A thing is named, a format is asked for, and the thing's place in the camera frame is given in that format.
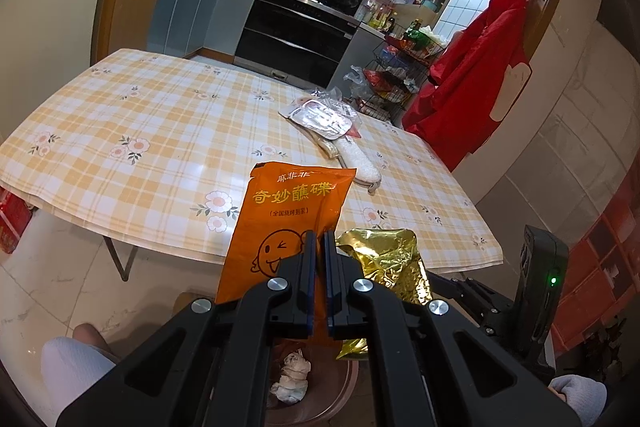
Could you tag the person's bare knee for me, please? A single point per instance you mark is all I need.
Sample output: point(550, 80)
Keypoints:
point(90, 336)

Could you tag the cream refrigerator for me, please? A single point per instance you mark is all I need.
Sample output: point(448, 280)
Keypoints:
point(55, 17)

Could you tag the grey kitchen base cabinets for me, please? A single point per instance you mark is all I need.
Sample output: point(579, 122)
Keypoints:
point(200, 12)

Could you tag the red plastic crate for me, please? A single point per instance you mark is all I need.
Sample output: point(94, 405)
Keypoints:
point(605, 267)

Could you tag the gold foil packet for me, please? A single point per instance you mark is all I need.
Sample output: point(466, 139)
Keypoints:
point(390, 262)

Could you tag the white tissue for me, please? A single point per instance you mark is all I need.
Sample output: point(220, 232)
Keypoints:
point(292, 372)

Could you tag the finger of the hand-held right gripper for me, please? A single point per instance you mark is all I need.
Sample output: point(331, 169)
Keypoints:
point(475, 302)

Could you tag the red cardboard box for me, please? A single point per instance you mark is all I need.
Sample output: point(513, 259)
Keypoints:
point(12, 222)

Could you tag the black metal table leg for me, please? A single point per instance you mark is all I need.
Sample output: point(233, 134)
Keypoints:
point(120, 264)

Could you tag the orange seasoning packet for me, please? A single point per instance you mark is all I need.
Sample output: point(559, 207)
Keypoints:
point(280, 217)

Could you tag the crumpled silver plastic wrapper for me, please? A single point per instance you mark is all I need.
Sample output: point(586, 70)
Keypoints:
point(320, 119)

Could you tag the black built-in oven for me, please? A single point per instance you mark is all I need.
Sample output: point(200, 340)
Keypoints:
point(290, 37)

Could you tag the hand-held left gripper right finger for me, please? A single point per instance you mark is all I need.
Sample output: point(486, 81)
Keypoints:
point(337, 287)

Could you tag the red hanging garment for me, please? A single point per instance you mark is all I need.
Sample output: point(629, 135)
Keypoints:
point(470, 72)

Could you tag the yellow checked floral tablecloth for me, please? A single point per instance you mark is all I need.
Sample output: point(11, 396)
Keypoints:
point(150, 117)

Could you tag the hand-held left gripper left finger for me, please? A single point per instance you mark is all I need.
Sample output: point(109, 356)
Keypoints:
point(305, 277)

